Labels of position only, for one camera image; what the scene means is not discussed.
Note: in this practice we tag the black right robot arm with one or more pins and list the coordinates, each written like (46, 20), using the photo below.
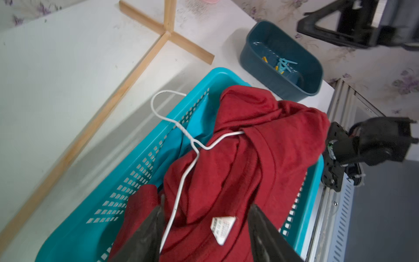
(376, 140)

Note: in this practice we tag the teal clothespin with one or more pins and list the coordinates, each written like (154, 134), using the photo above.
(283, 65)

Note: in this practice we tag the teal t-shirt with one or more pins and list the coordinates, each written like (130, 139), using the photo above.
(201, 126)

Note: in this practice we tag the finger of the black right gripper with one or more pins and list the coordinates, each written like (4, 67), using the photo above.
(354, 25)

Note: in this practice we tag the teal perforated plastic basket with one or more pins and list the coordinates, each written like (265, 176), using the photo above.
(88, 233)

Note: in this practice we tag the dark teal plastic tub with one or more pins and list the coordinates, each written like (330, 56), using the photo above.
(266, 39)

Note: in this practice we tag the wooden clothes rack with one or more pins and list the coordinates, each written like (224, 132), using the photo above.
(62, 75)

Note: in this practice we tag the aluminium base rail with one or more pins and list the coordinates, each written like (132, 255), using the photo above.
(330, 220)

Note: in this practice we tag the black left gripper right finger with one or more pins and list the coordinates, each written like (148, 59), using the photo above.
(267, 244)

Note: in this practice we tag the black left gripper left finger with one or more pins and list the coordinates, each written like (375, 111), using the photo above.
(141, 234)

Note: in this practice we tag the dark red t-shirt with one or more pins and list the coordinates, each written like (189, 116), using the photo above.
(262, 149)

